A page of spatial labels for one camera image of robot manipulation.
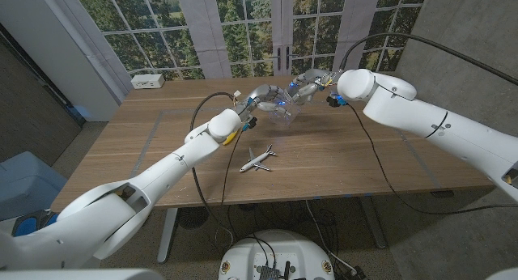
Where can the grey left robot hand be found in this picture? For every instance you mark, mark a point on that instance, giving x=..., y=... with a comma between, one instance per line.
x=263, y=94

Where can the clear plastic jar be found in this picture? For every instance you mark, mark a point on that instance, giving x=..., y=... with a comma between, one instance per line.
x=285, y=118

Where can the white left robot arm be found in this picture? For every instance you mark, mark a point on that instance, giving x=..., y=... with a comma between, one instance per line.
x=121, y=203

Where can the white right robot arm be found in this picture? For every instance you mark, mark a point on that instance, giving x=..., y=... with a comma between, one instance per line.
x=425, y=118

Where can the yellow toy banana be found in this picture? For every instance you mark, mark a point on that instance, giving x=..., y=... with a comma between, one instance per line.
x=230, y=139

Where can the white toy airplane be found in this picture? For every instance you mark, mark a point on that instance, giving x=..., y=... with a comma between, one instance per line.
x=256, y=162

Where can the printed window backdrop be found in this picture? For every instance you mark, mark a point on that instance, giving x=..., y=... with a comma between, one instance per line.
x=243, y=29

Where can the white power outlet box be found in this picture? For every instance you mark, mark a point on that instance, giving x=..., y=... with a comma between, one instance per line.
x=147, y=81

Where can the grey tape outline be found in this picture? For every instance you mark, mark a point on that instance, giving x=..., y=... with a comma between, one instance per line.
x=151, y=134

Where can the round black floor fan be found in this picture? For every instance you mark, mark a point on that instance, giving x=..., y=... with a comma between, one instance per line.
x=193, y=216

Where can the white robot torso base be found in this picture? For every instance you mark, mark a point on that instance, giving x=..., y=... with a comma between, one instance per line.
x=279, y=247

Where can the grey metal table leg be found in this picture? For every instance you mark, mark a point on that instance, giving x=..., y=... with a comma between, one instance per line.
x=166, y=235
x=374, y=223

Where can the blue grey chair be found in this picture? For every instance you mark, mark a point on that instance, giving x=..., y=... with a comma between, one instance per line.
x=28, y=183

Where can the blue black foot pedal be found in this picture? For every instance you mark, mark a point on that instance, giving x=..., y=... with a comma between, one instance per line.
x=28, y=225

